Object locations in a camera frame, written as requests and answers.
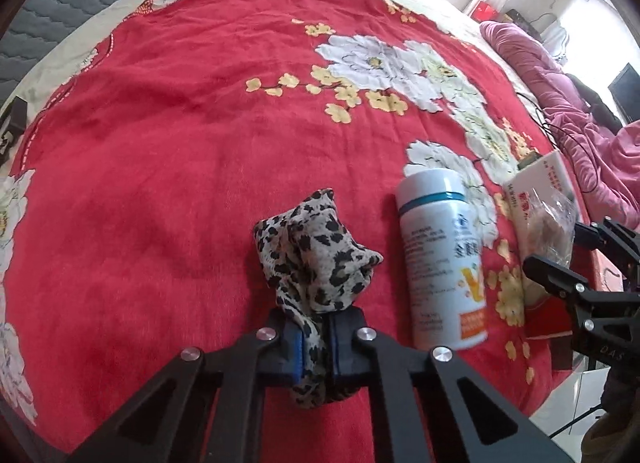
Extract pink mask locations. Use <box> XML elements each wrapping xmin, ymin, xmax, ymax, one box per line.
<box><xmin>521</xmin><ymin>188</ymin><xmax>579</xmax><ymax>268</ymax></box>

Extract leopard print scrunchie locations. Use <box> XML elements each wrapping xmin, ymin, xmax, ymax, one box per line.
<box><xmin>253</xmin><ymin>188</ymin><xmax>383</xmax><ymax>409</ymax></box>

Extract pink fleece blanket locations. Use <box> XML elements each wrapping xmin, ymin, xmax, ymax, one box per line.
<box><xmin>480</xmin><ymin>21</ymin><xmax>639</xmax><ymax>231</ymax></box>

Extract red white cardboard box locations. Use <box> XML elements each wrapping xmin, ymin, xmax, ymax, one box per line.
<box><xmin>502</xmin><ymin>150</ymin><xmax>584</xmax><ymax>314</ymax></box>

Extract white supplement bottle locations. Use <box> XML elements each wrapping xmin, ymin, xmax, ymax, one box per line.
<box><xmin>396</xmin><ymin>168</ymin><xmax>488</xmax><ymax>350</ymax></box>

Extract dark monitor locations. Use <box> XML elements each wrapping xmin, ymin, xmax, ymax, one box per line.
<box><xmin>608</xmin><ymin>64</ymin><xmax>640</xmax><ymax>124</ymax></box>

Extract red floral blanket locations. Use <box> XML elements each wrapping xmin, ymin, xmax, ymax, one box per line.
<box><xmin>1</xmin><ymin>0</ymin><xmax>563</xmax><ymax>452</ymax></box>

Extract small red box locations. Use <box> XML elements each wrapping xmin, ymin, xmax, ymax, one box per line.
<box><xmin>471</xmin><ymin>1</ymin><xmax>498</xmax><ymax>22</ymax></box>

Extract black plastic clip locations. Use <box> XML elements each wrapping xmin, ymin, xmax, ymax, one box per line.
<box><xmin>0</xmin><ymin>97</ymin><xmax>28</xmax><ymax>165</ymax></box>

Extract black cable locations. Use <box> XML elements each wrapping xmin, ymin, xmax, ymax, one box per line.
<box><xmin>514</xmin><ymin>92</ymin><xmax>601</xmax><ymax>195</ymax></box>

